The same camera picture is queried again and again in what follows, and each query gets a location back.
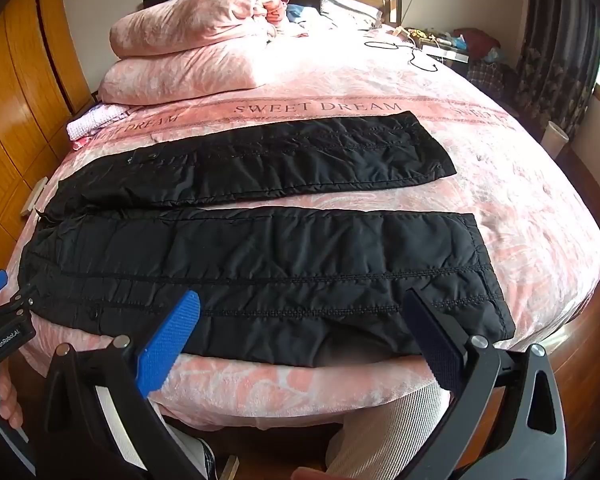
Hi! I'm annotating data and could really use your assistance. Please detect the black pants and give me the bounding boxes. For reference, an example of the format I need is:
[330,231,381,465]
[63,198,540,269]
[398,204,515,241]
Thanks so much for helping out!
[17,111,516,366]

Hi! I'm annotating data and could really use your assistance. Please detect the cluttered nightstand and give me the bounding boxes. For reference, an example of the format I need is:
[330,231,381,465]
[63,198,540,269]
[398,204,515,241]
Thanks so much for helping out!
[400,25,473,66]

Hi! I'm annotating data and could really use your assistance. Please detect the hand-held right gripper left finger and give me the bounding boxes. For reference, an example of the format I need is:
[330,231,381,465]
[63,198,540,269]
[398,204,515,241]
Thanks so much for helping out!
[30,290,203,480]

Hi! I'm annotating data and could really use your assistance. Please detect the grey pillow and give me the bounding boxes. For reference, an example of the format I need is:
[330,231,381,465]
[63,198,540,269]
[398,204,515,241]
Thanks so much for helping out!
[319,0,383,28]

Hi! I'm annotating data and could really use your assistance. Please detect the person's left hand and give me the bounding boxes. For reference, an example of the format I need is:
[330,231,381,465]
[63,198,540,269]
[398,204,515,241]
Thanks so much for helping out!
[0,364,26,429]

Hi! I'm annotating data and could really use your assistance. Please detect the dark patterned curtain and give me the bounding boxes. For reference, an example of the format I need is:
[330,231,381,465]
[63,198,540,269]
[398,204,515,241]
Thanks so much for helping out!
[512,0,600,126]

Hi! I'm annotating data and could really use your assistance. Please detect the folded pink quilt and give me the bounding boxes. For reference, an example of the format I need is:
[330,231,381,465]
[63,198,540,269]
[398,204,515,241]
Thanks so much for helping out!
[109,0,291,58]

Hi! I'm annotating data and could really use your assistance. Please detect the dark red cloth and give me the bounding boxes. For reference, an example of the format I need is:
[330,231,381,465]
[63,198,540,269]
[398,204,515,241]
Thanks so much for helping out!
[452,27,500,58]

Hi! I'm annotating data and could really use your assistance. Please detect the plaid cloth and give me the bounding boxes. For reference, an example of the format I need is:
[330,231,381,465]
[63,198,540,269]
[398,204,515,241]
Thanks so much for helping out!
[467,57,505,101]

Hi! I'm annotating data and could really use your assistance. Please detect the pink printed bed blanket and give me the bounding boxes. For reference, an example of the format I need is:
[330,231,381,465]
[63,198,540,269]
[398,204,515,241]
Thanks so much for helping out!
[5,22,600,433]

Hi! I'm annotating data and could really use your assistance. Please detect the white pink folded cloth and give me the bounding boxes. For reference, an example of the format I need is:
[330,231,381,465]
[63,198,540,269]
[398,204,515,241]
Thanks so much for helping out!
[66,103,131,143]

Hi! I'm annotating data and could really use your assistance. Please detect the black cable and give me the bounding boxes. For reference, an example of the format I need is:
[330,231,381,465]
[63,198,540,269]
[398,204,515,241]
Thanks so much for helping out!
[364,37,441,73]

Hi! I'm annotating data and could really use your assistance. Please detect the white paper cup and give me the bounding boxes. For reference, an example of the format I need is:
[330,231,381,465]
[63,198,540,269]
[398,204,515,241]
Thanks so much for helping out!
[542,121,570,158]

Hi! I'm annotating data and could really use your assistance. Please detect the pink pillow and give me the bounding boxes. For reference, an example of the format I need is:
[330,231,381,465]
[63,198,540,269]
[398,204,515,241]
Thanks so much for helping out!
[97,37,271,107]

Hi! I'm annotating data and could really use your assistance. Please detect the wooden wardrobe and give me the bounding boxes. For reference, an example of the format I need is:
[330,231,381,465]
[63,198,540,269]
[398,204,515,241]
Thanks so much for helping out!
[0,0,98,291]

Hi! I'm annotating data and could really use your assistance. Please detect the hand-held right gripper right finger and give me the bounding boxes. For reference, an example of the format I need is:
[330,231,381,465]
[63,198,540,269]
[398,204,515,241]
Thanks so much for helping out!
[402,287,568,480]

